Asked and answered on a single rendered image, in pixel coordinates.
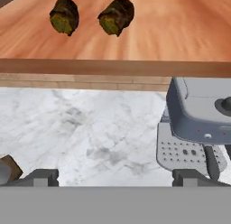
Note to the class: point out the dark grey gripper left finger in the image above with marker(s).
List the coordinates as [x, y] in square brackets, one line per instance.
[45, 177]

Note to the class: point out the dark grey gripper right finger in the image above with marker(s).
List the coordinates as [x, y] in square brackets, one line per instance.
[187, 177]

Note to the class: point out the wooden cabinet shelf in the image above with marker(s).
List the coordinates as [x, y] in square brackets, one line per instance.
[126, 44]

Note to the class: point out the brown and grey block object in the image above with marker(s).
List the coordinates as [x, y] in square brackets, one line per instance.
[8, 170]

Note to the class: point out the grey espresso coffee machine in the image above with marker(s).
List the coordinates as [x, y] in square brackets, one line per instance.
[194, 125]

